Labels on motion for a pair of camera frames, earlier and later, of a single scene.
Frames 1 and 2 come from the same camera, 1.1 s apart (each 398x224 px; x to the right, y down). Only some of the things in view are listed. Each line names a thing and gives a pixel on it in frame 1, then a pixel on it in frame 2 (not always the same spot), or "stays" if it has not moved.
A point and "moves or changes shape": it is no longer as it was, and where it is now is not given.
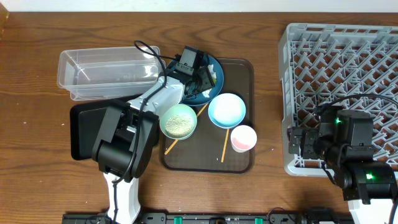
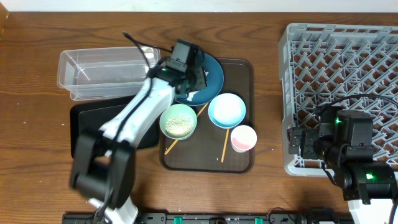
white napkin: x=207 y=93 moves or changes shape
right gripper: x=310 y=134 stays
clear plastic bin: x=109 y=73 stays
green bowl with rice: x=178 y=122 stays
